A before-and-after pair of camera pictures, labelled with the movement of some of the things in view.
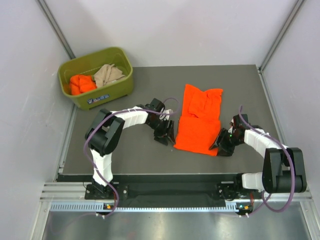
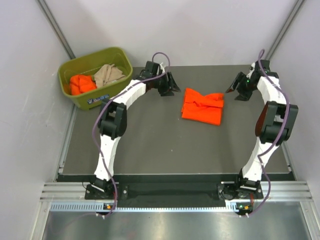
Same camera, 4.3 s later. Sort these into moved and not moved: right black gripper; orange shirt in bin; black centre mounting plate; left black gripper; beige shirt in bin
Moved: left black gripper; right black gripper
Not moved: black centre mounting plate; beige shirt in bin; orange shirt in bin
